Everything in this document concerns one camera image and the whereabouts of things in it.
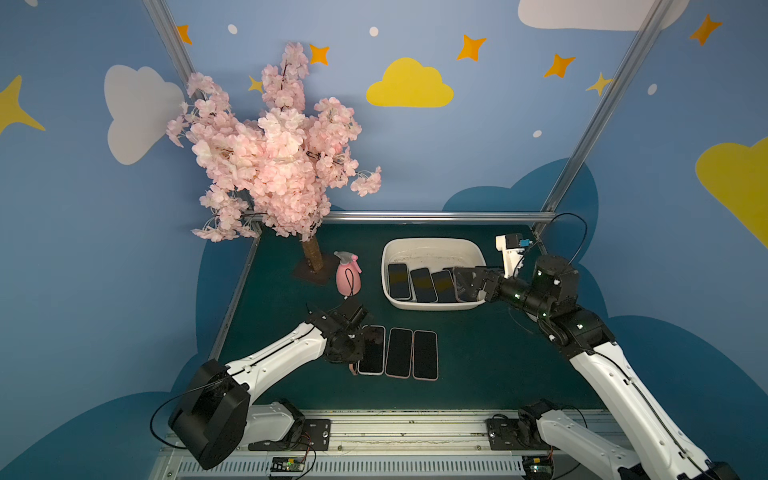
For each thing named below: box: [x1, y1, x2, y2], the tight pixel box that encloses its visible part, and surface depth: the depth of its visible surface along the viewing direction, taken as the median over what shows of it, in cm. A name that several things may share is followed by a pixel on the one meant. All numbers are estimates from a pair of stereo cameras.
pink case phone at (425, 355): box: [412, 330, 439, 382], surface depth 90 cm
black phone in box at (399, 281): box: [388, 263, 412, 301], surface depth 104 cm
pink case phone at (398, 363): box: [385, 327, 413, 379], surface depth 90 cm
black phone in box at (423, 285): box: [410, 267, 438, 303], surface depth 104 cm
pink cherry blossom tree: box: [167, 42, 382, 273], surface depth 68 cm
